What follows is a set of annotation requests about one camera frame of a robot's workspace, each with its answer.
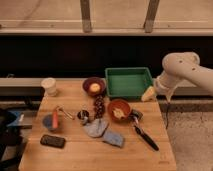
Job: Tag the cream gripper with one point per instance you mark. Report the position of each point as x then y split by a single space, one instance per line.
149 94

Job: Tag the dark purple grape bunch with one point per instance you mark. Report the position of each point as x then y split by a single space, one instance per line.
99 107

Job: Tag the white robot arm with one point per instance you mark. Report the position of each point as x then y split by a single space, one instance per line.
177 67

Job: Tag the green plastic tray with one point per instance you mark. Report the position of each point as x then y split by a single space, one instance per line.
127 83

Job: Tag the orange bowl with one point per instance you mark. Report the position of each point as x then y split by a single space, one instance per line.
121 104

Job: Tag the pale food piece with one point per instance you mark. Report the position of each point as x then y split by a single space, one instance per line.
118 113

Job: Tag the blue sponge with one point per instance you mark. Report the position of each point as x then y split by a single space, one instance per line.
113 138

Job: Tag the yellow round fruit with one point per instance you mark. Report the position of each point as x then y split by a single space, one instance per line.
94 87

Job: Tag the grey-blue cloth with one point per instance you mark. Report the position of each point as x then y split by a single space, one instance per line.
96 128

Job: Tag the dark red bowl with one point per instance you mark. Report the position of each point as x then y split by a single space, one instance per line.
89 81

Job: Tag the small metal cup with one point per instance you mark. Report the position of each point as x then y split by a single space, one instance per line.
83 115

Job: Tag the metal spoon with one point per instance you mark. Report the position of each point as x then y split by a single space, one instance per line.
65 112

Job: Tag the orange carrot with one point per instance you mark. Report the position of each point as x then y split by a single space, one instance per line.
55 120

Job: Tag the white paper cup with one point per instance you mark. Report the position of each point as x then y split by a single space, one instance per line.
49 85

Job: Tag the small blue dish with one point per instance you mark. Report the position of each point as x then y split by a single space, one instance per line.
47 123

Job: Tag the blue box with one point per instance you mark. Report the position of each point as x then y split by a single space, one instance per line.
19 118

